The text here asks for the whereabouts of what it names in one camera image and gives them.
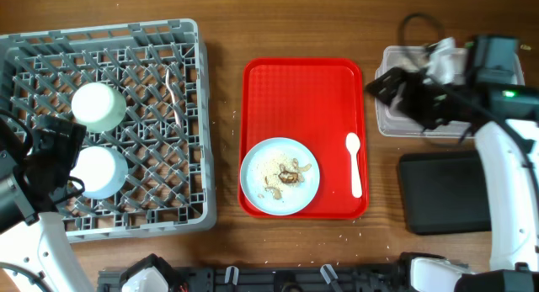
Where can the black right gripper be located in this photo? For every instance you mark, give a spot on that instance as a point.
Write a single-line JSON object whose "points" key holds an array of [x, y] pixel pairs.
{"points": [[410, 103]]}

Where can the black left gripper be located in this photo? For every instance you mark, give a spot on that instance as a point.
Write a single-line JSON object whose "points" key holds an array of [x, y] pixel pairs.
{"points": [[68, 147]]}

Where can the light blue bowl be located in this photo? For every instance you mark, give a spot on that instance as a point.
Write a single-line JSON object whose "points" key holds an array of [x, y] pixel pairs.
{"points": [[102, 170]]}

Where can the light green bowl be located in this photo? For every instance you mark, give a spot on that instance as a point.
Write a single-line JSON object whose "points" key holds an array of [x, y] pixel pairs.
{"points": [[98, 106]]}

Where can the white plastic spoon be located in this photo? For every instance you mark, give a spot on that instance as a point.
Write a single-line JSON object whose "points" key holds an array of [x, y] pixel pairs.
{"points": [[352, 143]]}

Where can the white plastic fork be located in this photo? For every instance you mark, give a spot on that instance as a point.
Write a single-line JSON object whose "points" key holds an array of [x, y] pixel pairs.
{"points": [[173, 98]]}

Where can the light blue plate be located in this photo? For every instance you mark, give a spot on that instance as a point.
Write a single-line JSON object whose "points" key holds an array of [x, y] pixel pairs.
{"points": [[298, 198]]}

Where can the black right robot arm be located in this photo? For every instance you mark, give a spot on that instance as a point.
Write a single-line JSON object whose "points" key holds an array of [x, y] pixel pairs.
{"points": [[509, 156]]}

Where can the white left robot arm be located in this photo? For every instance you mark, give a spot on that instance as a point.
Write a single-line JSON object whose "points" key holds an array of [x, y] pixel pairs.
{"points": [[35, 251]]}

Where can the grey dishwasher rack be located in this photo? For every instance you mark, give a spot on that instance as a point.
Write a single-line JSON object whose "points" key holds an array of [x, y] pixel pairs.
{"points": [[170, 185]]}

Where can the clear plastic bin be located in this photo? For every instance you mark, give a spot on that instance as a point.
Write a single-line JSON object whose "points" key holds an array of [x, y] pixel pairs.
{"points": [[394, 124]]}

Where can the red plastic tray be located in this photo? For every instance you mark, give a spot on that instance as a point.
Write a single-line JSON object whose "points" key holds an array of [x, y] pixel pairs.
{"points": [[317, 102]]}

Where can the black plastic tray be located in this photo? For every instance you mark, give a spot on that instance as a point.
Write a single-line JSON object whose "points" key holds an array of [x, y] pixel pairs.
{"points": [[444, 192]]}

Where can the food scraps on plate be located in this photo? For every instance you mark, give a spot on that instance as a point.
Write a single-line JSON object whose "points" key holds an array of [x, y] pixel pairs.
{"points": [[280, 174]]}

